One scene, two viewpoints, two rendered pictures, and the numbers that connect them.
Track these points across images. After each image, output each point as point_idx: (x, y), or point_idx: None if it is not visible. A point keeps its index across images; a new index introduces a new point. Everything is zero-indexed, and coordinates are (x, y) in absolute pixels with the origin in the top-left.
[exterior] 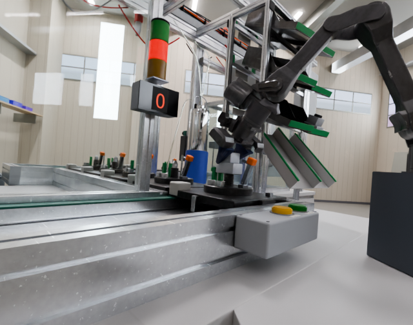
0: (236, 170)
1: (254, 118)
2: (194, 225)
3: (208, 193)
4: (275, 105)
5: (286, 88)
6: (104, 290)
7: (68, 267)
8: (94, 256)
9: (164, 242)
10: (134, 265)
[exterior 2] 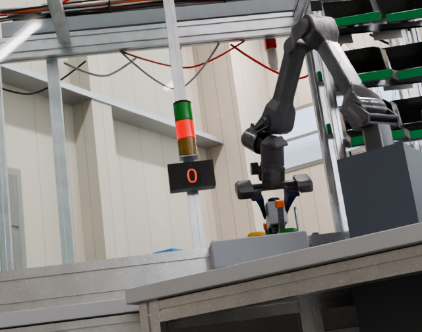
0: (276, 219)
1: (264, 159)
2: (164, 255)
3: None
4: (273, 139)
5: (273, 120)
6: (106, 289)
7: (86, 275)
8: (99, 273)
9: (143, 267)
10: (122, 278)
